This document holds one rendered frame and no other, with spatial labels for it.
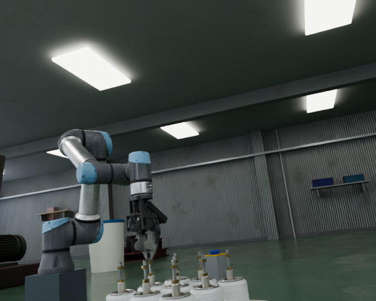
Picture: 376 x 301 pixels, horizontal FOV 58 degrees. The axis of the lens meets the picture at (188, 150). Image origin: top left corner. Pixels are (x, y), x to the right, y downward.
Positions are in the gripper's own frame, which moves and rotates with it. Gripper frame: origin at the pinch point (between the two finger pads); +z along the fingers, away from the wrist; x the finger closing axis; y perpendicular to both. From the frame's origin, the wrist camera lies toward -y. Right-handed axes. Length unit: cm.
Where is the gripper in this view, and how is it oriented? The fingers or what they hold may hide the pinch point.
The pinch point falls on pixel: (150, 255)
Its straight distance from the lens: 119.2
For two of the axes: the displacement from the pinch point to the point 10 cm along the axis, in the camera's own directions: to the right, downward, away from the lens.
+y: -5.3, -1.5, -8.4
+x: 8.4, -2.2, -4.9
